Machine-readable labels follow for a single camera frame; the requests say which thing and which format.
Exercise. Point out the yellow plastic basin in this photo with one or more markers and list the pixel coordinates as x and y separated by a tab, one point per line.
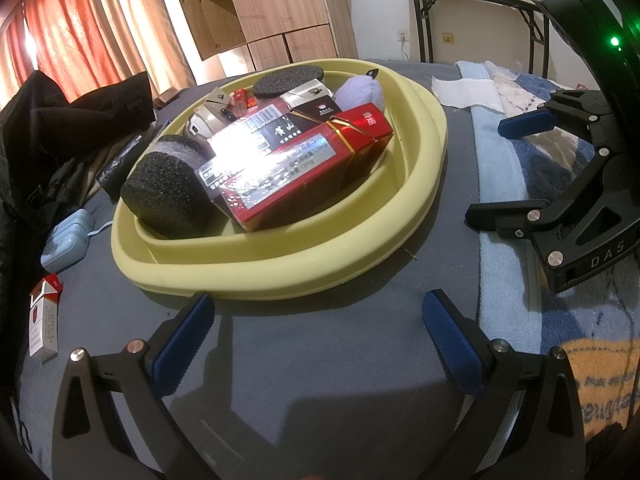
300	270

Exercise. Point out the silver computer mouse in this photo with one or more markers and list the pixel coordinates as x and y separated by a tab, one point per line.
210	120

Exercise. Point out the black silver carton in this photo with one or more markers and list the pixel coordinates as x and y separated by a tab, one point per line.
310	100

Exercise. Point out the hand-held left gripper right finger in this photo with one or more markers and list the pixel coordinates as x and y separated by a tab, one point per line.
450	345

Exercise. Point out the dark plastic wrapper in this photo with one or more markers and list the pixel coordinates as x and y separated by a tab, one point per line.
117	167

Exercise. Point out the long red carton with barcode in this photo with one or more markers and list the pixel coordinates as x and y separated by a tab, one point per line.
270	132

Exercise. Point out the white red cigarette pack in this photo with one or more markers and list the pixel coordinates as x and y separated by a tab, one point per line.
45	320

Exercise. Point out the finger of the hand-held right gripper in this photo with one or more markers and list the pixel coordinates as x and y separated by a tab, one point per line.
500	217
525	122

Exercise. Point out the orange beige curtain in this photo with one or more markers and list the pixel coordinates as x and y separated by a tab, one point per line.
90	25

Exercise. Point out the yellow wall socket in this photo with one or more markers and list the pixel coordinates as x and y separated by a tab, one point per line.
448	38

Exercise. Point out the small red cigarette pack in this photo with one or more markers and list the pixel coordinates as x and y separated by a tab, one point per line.
240	100

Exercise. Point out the blue checkered plush blanket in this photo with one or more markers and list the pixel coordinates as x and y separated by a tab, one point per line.
505	170

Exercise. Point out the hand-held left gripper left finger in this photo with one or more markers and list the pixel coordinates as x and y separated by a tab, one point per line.
182	340

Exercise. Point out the black jacket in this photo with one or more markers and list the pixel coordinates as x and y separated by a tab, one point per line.
60	125

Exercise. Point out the white cloth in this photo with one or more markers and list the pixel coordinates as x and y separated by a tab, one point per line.
465	92

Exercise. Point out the light blue device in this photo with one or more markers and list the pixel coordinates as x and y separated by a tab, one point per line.
65	240

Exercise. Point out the wooden wardrobe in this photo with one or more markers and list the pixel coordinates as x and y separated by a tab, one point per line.
280	5

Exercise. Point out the red carton with pale label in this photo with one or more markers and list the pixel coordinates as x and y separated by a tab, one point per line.
280	185

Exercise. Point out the large black foam cylinder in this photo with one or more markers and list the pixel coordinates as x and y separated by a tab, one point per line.
160	195

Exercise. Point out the short black foam cylinder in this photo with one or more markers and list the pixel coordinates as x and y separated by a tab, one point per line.
285	82

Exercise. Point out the lilac plush ball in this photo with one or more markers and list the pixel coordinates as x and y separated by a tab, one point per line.
357	92

